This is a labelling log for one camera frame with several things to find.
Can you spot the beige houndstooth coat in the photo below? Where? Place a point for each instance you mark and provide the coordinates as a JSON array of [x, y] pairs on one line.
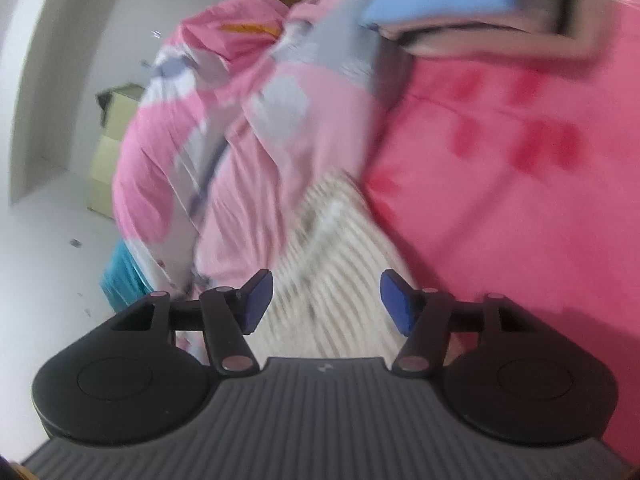
[[340, 270]]

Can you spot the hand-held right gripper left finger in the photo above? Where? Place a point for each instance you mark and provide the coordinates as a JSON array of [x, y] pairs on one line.
[[257, 300]]

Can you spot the pink patterned duvet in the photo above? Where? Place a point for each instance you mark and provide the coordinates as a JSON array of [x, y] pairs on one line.
[[200, 110]]

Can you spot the turquoise printed blanket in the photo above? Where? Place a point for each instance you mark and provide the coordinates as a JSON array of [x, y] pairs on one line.
[[120, 275]]

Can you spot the yellow-green wardrobe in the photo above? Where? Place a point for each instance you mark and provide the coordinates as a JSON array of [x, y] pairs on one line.
[[107, 160]]

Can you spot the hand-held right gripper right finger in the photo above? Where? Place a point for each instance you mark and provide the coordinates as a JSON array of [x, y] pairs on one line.
[[397, 302]]

